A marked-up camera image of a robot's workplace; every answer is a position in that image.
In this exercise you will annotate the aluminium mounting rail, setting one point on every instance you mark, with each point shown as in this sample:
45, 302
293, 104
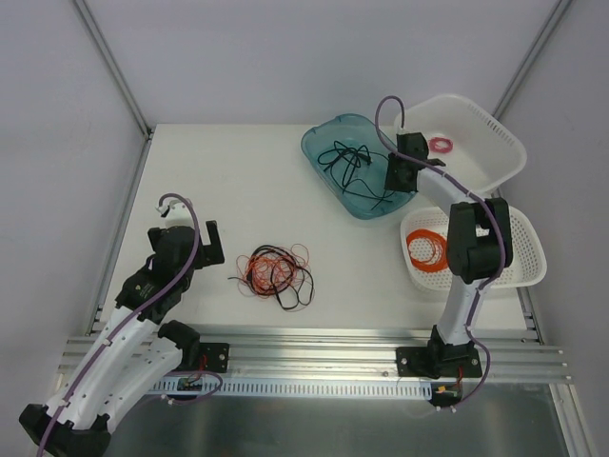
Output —
517, 356

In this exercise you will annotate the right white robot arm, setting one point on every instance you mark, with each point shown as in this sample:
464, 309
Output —
464, 300

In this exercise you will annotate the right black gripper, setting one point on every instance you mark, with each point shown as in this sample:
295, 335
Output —
397, 172

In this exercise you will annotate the white solid plastic basket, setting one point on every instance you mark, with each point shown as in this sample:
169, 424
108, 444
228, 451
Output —
485, 153

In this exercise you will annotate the teal transparent plastic tray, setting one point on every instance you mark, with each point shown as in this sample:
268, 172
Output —
351, 160

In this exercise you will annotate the white slotted cable duct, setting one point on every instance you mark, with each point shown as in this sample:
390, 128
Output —
297, 388

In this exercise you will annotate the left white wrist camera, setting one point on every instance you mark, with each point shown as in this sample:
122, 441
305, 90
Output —
175, 213

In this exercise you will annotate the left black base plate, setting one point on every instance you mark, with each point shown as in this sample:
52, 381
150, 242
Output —
201, 356

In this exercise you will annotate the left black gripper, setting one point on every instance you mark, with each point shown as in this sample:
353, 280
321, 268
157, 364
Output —
209, 245

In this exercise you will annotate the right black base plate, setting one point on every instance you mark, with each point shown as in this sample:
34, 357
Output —
434, 363

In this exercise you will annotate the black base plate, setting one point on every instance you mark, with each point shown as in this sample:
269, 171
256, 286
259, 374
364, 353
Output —
201, 356
434, 363

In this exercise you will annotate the white perforated plastic basket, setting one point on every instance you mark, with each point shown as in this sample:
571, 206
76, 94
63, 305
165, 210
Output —
440, 247

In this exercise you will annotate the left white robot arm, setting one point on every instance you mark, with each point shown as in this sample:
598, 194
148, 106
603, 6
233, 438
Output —
136, 348

